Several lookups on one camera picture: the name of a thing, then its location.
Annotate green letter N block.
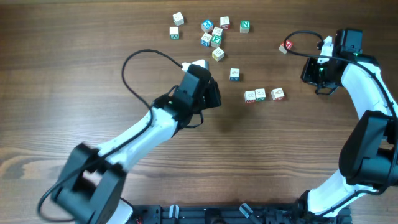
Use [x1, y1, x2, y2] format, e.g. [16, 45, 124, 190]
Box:
[239, 20, 251, 34]

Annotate plain white wooden block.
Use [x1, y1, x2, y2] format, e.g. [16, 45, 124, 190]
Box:
[172, 12, 184, 26]

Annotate red letter M block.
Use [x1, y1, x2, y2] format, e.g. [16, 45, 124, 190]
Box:
[279, 40, 293, 54]

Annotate white block green N side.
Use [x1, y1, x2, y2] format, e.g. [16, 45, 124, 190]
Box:
[255, 88, 266, 101]

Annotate left black cable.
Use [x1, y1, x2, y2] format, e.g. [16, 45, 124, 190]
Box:
[37, 49, 184, 223]

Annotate block with red M side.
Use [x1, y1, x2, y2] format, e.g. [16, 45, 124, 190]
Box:
[244, 91, 256, 103]

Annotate blue letter P block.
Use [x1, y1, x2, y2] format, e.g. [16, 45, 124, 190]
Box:
[201, 19, 214, 33]

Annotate black cable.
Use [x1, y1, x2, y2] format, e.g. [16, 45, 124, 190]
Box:
[282, 30, 398, 218]
[37, 49, 184, 223]

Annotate block with blue X side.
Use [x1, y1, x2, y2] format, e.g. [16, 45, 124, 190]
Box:
[229, 68, 240, 82]

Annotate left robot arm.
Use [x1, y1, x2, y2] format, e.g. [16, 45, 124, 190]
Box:
[51, 60, 221, 223]

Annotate block with green letter side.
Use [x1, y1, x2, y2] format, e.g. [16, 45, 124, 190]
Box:
[169, 27, 180, 40]

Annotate right black cable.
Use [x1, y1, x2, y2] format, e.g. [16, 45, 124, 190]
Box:
[282, 30, 398, 218]

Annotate green letter F block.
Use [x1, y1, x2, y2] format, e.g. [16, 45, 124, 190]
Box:
[210, 35, 222, 48]

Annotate white block red picture side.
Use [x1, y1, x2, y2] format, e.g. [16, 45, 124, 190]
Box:
[271, 88, 285, 101]

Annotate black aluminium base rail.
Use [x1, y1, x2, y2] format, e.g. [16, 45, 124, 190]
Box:
[128, 204, 353, 224]

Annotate yellow bordered block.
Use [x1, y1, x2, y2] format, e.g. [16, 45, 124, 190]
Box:
[212, 47, 225, 62]

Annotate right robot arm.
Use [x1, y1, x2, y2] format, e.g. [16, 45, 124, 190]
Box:
[301, 29, 397, 218]

